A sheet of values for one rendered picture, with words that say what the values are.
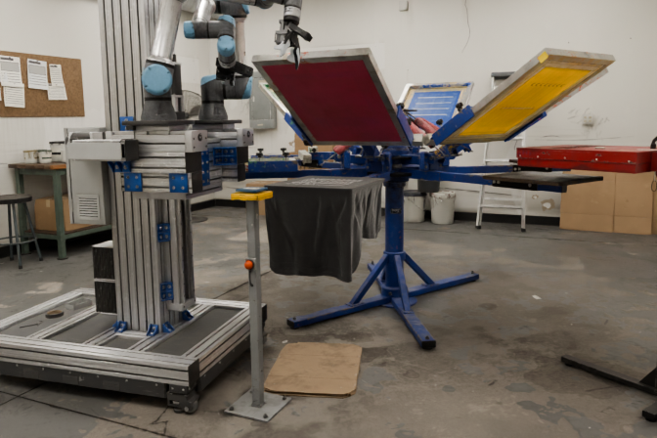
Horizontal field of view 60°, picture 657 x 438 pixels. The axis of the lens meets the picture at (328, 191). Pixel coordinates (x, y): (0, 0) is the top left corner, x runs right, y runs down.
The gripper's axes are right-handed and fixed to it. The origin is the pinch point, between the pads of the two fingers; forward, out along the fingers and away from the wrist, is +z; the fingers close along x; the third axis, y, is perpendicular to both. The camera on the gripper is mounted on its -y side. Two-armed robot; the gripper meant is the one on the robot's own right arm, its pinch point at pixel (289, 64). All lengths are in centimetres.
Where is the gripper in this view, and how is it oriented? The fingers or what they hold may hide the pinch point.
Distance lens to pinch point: 246.3
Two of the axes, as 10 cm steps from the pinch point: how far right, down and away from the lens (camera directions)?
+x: -3.9, -1.8, -9.0
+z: -1.1, 9.8, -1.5
